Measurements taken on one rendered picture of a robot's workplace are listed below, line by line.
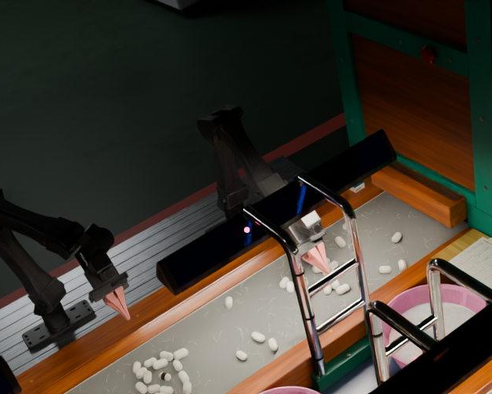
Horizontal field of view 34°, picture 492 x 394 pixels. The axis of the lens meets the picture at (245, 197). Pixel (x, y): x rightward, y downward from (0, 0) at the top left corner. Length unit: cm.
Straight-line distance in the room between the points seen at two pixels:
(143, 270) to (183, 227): 21
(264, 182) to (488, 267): 59
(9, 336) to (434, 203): 121
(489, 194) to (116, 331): 98
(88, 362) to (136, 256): 50
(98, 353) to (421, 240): 87
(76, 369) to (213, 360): 34
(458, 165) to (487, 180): 11
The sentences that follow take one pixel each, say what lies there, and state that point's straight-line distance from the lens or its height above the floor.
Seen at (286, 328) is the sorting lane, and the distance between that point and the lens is 199.
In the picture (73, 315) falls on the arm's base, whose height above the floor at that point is 68.
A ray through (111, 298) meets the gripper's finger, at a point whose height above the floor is 92.
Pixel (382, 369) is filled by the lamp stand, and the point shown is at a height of 94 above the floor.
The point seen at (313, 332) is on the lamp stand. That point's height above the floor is 86.
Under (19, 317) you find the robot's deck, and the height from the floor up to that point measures 67.
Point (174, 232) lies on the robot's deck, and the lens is 249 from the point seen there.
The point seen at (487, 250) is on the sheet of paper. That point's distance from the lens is 206.
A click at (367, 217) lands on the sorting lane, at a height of 74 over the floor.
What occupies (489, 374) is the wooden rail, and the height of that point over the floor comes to 76.
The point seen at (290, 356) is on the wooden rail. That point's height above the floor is 76.
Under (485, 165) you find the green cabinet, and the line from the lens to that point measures 198.
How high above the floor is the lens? 215
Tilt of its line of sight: 36 degrees down
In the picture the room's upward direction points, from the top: 15 degrees counter-clockwise
